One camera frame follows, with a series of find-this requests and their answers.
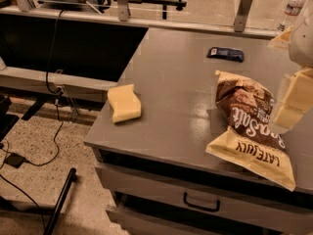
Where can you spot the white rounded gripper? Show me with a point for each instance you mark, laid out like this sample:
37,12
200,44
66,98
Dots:
302,43

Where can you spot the blue rxbar blueberry wrapper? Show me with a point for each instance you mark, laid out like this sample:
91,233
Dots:
229,54

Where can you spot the brown Late July chip bag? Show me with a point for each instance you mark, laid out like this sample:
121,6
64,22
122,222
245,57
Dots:
248,141

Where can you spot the yellow sponge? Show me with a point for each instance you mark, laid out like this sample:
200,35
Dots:
124,102

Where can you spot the clear plastic water bottle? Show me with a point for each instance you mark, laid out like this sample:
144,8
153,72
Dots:
291,12

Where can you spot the black metal chair leg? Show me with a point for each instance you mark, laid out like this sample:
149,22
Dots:
71,177

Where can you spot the black power adapter brick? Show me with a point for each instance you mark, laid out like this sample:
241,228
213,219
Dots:
15,160

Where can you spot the metal railing post right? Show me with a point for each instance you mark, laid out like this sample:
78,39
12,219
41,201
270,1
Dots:
242,15

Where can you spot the grey drawer with black handle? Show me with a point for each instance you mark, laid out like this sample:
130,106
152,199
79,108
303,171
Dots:
208,200

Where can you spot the metal railing post middle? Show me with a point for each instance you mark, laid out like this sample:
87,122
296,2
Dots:
123,10

